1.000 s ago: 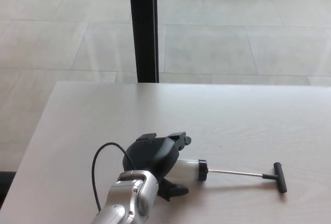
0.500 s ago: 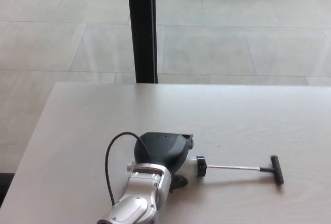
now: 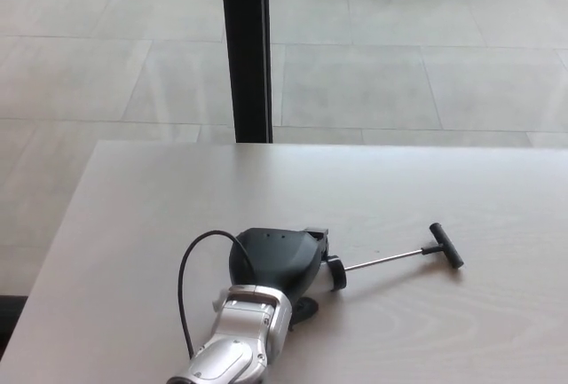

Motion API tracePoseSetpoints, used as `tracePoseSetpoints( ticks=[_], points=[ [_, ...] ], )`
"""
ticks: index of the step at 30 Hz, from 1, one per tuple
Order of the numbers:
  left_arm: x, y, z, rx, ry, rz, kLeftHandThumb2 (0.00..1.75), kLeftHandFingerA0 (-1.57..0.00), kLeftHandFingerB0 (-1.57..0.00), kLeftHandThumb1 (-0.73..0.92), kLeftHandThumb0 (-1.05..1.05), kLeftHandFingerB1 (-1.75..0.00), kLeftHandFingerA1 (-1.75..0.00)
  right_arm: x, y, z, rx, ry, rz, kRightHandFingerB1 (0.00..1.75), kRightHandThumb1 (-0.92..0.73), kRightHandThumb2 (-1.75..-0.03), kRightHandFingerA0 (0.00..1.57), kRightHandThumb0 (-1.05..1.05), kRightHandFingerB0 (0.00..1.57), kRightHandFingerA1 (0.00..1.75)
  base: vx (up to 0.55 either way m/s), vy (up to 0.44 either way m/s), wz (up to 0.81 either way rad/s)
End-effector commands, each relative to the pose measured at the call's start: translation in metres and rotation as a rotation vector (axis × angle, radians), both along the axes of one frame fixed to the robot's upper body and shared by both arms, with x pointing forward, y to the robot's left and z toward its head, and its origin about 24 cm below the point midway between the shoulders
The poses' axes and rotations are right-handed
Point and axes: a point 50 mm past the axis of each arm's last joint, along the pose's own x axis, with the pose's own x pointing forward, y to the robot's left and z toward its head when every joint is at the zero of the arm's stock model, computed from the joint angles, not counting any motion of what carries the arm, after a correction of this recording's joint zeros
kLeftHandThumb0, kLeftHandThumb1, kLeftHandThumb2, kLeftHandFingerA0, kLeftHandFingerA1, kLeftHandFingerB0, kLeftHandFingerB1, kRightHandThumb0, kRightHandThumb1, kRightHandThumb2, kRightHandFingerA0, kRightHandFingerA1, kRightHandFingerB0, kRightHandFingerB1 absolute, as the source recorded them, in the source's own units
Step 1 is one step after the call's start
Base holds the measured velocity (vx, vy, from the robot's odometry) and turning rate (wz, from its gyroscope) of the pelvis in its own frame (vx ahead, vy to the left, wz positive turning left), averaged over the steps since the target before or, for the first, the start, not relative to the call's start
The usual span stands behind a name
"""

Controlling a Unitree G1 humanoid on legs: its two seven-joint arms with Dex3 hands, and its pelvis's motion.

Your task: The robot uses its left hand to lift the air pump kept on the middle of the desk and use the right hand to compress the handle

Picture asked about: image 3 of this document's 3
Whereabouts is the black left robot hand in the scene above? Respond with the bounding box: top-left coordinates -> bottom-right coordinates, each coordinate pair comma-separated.
228,226 -> 332,325

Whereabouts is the white air pump black handle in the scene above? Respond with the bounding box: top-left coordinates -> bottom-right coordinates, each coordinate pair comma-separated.
327,223 -> 465,293

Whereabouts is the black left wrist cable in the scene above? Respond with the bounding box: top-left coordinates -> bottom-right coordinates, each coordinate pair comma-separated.
177,231 -> 254,358

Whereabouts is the black metal post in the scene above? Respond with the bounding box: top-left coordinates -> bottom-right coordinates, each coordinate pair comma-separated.
219,0 -> 273,144

